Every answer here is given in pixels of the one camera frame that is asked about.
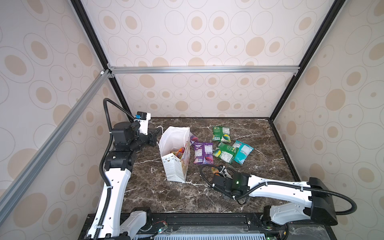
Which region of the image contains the white paper gift bag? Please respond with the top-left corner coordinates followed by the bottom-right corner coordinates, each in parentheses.
top-left (158, 127), bottom-right (191, 183)

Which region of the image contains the green snack bag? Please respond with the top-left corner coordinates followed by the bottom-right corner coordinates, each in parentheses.
top-left (213, 143), bottom-right (238, 164)
top-left (212, 126), bottom-right (231, 144)

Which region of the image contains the Fox's fruits candy bag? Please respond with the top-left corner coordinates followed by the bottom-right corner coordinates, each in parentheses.
top-left (177, 147), bottom-right (186, 159)
top-left (172, 150), bottom-right (178, 158)

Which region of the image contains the large purple snack bag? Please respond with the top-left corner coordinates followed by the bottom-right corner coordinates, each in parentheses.
top-left (194, 143), bottom-right (214, 165)

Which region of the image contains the orange candy bag face down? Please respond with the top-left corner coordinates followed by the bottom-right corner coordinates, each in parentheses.
top-left (212, 166), bottom-right (223, 177)

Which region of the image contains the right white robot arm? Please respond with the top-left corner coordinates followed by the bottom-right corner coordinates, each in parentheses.
top-left (209, 173), bottom-right (338, 226)

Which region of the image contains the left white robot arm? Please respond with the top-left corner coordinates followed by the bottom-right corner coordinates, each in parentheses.
top-left (84, 120), bottom-right (161, 240)

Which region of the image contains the teal snack bag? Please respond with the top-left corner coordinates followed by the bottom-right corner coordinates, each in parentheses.
top-left (233, 141), bottom-right (254, 165)

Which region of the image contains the small purple snack bag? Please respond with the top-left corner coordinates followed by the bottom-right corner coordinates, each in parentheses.
top-left (190, 133), bottom-right (199, 146)

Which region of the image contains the horizontal aluminium back bar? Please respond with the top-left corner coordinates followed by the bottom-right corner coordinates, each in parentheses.
top-left (102, 65), bottom-right (300, 75)

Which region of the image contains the diagonal aluminium left bar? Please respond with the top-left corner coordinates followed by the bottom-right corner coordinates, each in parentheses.
top-left (1, 69), bottom-right (111, 224)

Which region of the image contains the right black corrugated cable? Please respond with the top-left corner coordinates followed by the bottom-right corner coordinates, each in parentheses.
top-left (199, 163), bottom-right (358, 216)

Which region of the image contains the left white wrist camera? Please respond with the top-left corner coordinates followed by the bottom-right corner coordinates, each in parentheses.
top-left (135, 111), bottom-right (151, 135)

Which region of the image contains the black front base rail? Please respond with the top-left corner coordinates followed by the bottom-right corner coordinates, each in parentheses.
top-left (77, 211), bottom-right (337, 240)

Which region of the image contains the black left frame post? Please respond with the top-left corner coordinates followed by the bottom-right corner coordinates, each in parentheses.
top-left (70, 0), bottom-right (131, 114)

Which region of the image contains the black frame post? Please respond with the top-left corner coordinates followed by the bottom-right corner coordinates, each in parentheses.
top-left (70, 0), bottom-right (131, 114)
top-left (269, 0), bottom-right (347, 123)

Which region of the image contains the black right frame post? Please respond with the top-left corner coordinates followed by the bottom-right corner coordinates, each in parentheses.
top-left (269, 0), bottom-right (347, 123)

